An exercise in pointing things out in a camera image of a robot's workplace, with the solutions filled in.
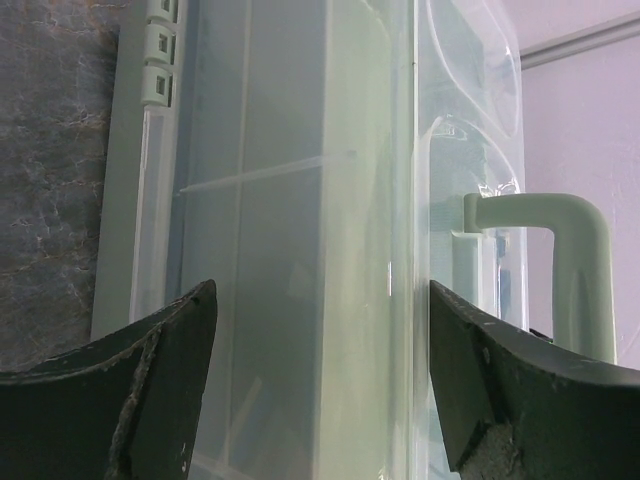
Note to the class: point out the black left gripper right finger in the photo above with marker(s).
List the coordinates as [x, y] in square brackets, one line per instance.
[512, 405]

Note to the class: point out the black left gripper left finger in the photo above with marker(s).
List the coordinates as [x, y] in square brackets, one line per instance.
[125, 406]

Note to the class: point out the translucent green tool box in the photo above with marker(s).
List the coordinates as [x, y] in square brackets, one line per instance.
[323, 162]

